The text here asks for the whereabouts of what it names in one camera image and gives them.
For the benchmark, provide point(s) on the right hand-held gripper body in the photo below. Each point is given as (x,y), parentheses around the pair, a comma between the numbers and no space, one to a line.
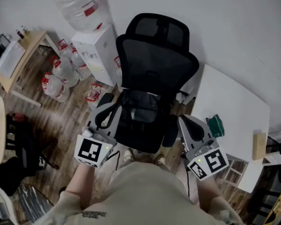
(210,163)

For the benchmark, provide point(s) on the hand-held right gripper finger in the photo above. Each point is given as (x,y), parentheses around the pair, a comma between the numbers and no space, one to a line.
(200,130)
(184,132)

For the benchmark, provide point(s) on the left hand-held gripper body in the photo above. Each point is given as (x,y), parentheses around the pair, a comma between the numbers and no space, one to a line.
(91,150)

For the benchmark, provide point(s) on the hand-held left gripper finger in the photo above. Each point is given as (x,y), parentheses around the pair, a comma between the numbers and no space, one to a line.
(94,116)
(116,123)

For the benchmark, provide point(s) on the black mesh office chair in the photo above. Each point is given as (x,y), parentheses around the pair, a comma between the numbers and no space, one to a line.
(154,62)

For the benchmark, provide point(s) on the person's left forearm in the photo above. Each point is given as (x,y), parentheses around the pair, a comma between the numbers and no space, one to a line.
(82,186)

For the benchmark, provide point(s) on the person's right forearm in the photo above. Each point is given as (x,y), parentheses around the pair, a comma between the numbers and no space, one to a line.
(208,193)

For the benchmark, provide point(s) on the black office chair with wheels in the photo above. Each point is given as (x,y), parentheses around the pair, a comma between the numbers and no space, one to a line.
(21,153)

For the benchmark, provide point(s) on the green crumpled bag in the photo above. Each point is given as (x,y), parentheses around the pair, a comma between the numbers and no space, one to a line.
(216,126)

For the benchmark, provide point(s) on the person's left shoe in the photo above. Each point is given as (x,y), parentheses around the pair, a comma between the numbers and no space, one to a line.
(128,155)

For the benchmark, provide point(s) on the person's shoe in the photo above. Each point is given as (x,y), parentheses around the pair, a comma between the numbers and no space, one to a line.
(159,159)
(128,155)

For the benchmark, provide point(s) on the crumpled white paper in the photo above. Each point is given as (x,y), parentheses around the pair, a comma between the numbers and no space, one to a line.
(182,97)

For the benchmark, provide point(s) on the person's right shoe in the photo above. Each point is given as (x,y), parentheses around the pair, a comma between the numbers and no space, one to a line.
(159,159)

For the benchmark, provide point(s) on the white table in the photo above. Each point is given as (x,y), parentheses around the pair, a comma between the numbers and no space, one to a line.
(234,97)

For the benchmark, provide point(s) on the light wooden block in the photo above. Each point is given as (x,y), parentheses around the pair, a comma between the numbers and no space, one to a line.
(259,146)

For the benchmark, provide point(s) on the group of red-capped water jugs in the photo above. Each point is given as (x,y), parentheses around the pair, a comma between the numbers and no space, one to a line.
(63,71)

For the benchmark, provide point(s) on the white metal rack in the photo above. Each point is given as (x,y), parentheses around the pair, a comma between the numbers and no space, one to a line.
(274,159)

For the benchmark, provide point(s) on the white water dispenser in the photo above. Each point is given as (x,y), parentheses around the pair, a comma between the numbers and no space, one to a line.
(98,53)

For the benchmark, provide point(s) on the person's beige shirt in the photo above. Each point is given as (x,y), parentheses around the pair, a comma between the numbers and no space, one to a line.
(142,196)

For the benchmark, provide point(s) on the yellow board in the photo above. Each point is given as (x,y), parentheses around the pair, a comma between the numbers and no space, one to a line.
(279,207)

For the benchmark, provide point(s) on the rectangular wooden table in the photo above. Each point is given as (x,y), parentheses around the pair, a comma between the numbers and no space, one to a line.
(30,53)

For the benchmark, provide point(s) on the white box appliance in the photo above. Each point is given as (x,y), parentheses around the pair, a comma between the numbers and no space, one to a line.
(10,58)

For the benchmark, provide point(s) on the large clear dispenser bottle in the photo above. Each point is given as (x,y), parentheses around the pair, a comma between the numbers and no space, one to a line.
(82,6)

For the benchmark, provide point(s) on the dark drink bottle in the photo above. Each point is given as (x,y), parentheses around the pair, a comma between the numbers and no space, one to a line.
(19,34)

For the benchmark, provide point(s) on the clear drink bottle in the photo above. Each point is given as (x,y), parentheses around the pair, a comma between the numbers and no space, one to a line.
(25,30)

